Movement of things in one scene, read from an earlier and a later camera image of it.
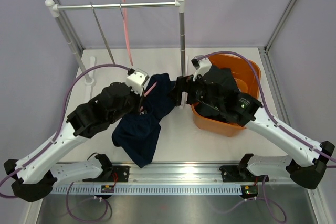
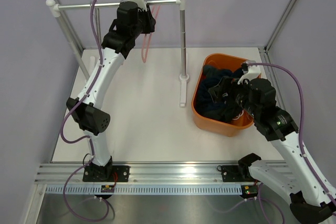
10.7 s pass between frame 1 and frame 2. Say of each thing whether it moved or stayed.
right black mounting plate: stayed
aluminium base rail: stayed
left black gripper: moved
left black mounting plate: stayed
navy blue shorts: moved
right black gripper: moved
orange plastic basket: stayed
